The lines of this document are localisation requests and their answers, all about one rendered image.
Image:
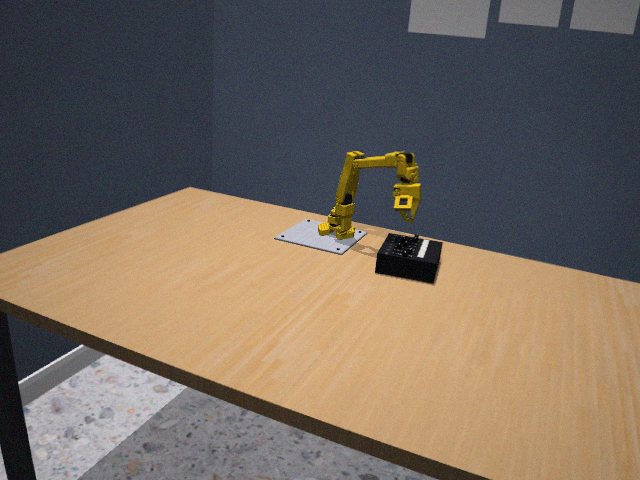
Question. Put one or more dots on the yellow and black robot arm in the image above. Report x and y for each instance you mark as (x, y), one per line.
(407, 172)

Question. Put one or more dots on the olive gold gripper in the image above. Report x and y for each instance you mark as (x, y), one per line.
(404, 202)

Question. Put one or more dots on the black lighting desk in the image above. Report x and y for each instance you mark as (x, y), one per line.
(421, 265)

